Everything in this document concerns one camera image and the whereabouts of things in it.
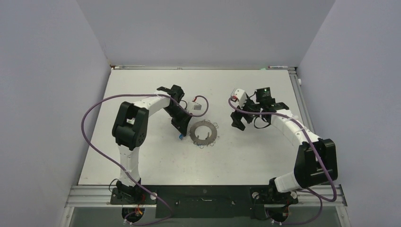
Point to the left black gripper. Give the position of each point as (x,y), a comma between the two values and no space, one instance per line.
(181,125)

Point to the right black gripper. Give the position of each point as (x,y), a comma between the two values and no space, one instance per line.
(237,117)

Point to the round metal keyring disc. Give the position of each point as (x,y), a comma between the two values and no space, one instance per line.
(204,133)

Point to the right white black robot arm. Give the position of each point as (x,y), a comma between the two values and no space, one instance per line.
(315,166)

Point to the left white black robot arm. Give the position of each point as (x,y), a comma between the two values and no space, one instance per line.
(130,131)

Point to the red white marker pen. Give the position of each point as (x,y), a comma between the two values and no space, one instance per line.
(278,67)

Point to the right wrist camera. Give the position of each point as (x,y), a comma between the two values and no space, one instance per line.
(239,96)

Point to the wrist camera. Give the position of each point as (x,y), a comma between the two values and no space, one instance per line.
(194,108)
(239,96)

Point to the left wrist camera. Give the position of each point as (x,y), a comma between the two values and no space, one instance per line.
(194,108)

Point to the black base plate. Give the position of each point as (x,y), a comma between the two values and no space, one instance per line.
(212,201)

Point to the aluminium back rail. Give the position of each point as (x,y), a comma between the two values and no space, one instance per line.
(143,67)

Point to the aluminium front rail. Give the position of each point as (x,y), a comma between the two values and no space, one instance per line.
(94,196)

